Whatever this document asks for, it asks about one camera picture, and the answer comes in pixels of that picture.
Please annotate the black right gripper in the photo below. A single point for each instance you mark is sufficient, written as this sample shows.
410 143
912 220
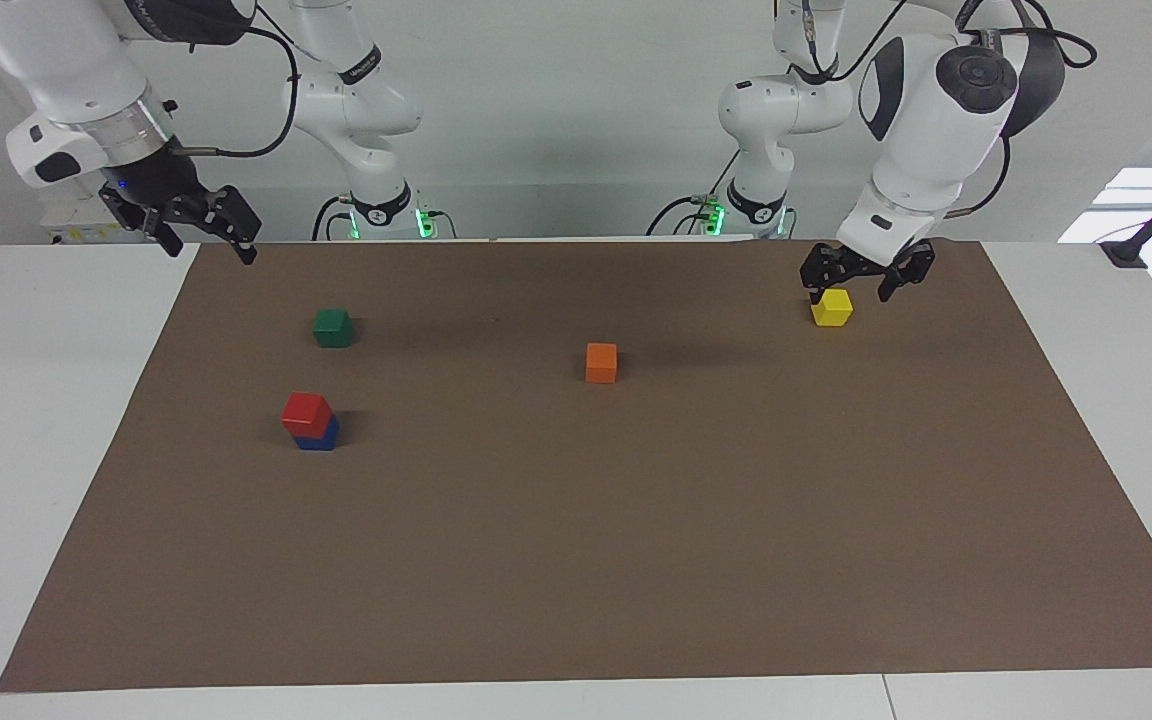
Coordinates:
151 185

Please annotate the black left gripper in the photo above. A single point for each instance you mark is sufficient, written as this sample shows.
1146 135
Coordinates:
871 262

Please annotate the red wooden block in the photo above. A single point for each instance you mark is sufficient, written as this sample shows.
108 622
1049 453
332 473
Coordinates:
306 412

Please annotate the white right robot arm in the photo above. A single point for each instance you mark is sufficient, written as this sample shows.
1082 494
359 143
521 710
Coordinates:
66 60

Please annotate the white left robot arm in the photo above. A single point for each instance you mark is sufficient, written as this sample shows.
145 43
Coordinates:
926 130

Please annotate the yellow wooden block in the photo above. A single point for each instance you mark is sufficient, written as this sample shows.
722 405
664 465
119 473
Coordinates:
832 310

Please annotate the green wooden block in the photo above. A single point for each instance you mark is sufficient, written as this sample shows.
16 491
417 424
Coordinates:
333 330

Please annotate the blue wooden block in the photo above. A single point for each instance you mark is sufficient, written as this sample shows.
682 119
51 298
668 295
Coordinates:
321 440

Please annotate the orange wooden block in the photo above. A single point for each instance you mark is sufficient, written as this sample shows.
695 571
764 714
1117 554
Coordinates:
601 364

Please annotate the white box with yellow label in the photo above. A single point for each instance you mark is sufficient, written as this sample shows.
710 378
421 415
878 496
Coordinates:
71 228

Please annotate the brown table mat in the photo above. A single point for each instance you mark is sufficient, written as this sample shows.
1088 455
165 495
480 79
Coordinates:
576 520

